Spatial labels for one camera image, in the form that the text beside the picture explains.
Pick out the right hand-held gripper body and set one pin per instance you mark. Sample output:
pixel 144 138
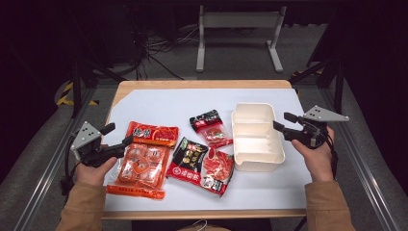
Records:
pixel 309 134

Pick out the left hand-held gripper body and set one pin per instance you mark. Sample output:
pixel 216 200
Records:
pixel 91 154

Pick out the large orange sauce packet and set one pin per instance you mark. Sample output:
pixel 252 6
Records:
pixel 141 163

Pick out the white divided container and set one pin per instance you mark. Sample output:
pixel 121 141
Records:
pixel 256 144

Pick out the small black and red packet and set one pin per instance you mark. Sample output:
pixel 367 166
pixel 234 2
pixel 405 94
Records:
pixel 211 131

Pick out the black and red soup packet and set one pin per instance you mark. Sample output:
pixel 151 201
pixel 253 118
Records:
pixel 192 160

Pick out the person's left hand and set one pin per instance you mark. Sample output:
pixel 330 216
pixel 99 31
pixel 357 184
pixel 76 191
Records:
pixel 93 174

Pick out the person's right hand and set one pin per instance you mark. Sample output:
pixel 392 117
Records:
pixel 317 163

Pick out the black metal stand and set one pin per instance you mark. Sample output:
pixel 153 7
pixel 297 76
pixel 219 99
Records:
pixel 338 86
pixel 76 86

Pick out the yellow and black striped tape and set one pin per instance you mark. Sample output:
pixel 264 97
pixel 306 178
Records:
pixel 65 91

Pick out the white table mat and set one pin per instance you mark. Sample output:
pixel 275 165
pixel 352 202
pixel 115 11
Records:
pixel 176 102

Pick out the white metal stand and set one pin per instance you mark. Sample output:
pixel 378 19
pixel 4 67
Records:
pixel 239 20

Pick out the aluminium rail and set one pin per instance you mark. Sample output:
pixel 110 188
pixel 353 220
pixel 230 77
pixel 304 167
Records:
pixel 48 170
pixel 369 179

